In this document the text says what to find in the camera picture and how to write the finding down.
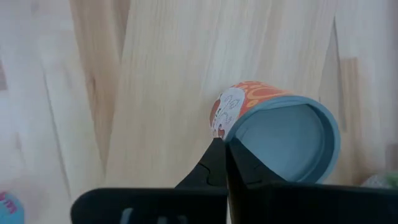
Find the blue cup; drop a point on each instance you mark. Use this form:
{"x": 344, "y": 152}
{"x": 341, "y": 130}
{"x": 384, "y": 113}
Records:
{"x": 280, "y": 140}

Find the snake plant in white pot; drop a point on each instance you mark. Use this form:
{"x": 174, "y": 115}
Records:
{"x": 377, "y": 182}

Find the blue tomato can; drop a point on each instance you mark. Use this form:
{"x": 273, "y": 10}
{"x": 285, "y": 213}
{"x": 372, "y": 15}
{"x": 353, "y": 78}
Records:
{"x": 11, "y": 213}

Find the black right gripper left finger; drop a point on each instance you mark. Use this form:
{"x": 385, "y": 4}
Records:
{"x": 211, "y": 171}

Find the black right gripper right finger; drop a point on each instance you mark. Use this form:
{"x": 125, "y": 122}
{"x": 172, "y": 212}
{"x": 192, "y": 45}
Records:
{"x": 245, "y": 174}

